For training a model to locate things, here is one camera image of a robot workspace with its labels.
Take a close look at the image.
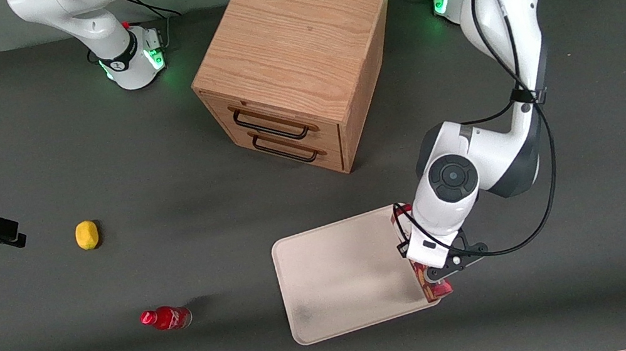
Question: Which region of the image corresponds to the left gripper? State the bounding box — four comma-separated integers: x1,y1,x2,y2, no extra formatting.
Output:
393,212,492,289

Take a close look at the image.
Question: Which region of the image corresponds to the red cookie box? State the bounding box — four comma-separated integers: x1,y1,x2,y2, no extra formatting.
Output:
390,198,456,307

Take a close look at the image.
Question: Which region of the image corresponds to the white rectangular tray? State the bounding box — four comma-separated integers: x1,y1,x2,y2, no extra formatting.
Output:
267,199,448,348

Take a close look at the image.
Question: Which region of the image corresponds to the yellow lemon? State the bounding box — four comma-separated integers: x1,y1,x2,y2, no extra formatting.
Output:
73,219,102,252

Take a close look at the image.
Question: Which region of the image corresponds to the red cola bottle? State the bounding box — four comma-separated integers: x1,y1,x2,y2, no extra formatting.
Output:
139,301,194,336

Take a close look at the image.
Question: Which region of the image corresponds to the wooden drawer cabinet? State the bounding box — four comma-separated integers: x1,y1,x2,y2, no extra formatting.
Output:
177,0,418,196

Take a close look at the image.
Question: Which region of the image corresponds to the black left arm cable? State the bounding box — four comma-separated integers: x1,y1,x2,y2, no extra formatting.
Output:
355,0,573,273

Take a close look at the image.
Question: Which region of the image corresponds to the black drawer handle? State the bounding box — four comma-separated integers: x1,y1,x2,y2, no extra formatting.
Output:
230,98,312,150
251,126,321,172

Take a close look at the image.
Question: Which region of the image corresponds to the black right base cable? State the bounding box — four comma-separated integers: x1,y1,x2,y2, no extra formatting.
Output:
119,0,183,28

